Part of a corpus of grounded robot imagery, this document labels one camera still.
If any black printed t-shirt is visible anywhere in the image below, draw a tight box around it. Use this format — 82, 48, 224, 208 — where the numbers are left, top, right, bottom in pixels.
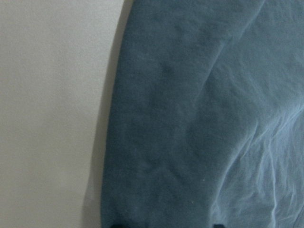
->
101, 0, 304, 228

